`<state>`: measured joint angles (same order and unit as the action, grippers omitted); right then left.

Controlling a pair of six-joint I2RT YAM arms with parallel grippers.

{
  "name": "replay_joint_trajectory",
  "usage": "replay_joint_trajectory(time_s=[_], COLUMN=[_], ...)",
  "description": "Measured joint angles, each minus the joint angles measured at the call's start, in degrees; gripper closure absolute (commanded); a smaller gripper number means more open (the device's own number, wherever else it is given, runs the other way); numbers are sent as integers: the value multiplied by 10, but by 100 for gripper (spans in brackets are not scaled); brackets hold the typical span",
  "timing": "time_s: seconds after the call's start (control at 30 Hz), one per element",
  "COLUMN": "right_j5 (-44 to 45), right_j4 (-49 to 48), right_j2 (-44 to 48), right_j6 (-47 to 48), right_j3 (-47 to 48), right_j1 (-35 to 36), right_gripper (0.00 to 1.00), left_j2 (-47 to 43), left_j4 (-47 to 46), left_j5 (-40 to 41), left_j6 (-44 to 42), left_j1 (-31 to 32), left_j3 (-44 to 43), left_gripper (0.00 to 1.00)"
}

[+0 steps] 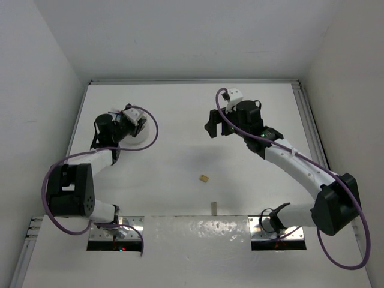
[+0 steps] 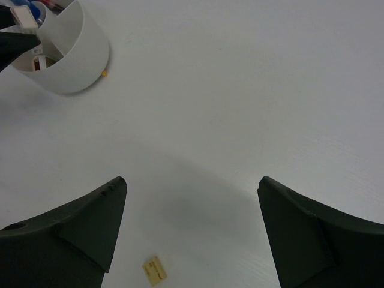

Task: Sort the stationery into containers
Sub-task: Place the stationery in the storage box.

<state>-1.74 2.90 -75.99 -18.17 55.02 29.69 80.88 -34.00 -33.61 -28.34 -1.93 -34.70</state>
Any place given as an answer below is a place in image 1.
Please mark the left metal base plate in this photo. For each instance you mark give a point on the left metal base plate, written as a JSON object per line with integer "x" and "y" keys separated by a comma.
{"x": 125, "y": 229}

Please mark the grey staple box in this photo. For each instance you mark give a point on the grey staple box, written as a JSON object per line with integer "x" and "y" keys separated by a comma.
{"x": 214, "y": 210}

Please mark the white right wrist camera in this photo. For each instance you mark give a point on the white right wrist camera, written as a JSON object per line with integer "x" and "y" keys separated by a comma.
{"x": 232, "y": 96}

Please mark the yellow eraser block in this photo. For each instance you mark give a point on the yellow eraser block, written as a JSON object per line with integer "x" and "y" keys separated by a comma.
{"x": 204, "y": 178}

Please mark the white round desk organizer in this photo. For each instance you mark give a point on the white round desk organizer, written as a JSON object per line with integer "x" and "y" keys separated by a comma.
{"x": 133, "y": 141}

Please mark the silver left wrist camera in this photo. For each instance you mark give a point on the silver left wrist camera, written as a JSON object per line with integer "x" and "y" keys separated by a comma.
{"x": 134, "y": 115}

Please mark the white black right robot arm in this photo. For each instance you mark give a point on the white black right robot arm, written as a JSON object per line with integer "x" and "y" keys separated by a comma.
{"x": 332, "y": 209}

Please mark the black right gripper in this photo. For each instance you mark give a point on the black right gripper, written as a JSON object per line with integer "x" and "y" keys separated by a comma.
{"x": 215, "y": 118}

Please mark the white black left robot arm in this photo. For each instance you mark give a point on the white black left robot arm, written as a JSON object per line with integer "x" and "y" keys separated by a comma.
{"x": 70, "y": 186}

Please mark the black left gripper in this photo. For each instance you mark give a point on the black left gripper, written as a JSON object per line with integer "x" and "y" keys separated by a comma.
{"x": 134, "y": 128}

